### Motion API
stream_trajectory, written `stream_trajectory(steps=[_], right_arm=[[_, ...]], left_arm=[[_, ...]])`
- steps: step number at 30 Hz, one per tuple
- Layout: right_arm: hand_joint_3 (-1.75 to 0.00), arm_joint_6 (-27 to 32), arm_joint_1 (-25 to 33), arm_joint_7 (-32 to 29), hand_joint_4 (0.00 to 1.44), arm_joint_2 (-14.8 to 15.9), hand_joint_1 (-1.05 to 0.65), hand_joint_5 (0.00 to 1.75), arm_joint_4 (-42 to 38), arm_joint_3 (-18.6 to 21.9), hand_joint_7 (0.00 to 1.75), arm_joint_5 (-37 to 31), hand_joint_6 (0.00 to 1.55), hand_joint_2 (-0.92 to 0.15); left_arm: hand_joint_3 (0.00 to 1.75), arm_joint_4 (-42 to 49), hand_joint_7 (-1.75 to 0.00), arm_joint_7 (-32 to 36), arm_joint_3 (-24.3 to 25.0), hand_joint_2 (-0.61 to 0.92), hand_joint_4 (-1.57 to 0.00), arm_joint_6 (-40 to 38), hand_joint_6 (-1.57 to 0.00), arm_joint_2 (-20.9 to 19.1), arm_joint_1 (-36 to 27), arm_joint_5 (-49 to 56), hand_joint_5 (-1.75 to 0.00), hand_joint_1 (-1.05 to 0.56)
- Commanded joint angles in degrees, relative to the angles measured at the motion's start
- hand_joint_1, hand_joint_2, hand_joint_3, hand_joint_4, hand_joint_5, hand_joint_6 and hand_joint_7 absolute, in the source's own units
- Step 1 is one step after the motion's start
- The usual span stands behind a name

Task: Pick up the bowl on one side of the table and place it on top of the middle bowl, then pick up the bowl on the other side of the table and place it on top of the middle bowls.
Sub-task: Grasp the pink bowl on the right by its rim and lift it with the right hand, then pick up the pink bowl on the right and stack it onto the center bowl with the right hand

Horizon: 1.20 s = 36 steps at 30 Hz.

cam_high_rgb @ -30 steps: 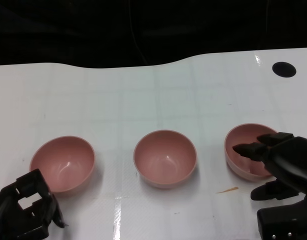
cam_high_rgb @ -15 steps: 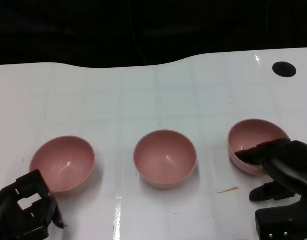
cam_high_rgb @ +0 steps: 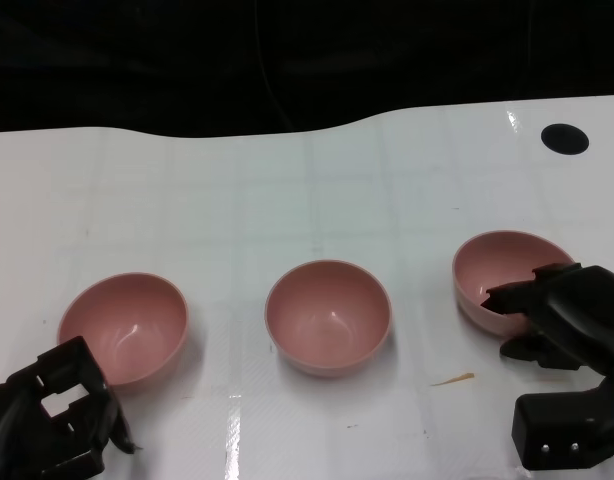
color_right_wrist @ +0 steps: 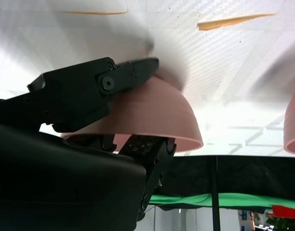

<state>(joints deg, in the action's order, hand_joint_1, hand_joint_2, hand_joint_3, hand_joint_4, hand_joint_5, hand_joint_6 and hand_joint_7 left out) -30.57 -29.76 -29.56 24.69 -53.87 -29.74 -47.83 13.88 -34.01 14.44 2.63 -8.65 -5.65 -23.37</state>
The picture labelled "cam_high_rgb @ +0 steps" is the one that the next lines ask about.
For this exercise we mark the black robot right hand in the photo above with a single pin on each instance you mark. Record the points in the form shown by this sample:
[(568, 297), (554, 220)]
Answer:
[(577, 310)]

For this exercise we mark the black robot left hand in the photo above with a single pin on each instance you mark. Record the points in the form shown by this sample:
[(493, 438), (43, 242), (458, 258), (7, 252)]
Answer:
[(7, 435)]

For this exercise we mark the pink plastic bowl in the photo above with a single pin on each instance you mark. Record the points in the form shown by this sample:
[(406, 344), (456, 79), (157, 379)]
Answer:
[(492, 265), (132, 320), (327, 310)]

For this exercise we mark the small orange scrap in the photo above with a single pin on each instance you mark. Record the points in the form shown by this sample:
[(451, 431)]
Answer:
[(459, 378)]

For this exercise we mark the black round table grommet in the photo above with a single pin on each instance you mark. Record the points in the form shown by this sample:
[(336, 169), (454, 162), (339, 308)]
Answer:
[(564, 139)]

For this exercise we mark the black backdrop cloth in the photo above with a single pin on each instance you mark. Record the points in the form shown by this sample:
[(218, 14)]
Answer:
[(137, 60)]

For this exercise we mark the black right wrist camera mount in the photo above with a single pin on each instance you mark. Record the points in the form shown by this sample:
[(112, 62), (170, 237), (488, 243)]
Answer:
[(552, 425)]

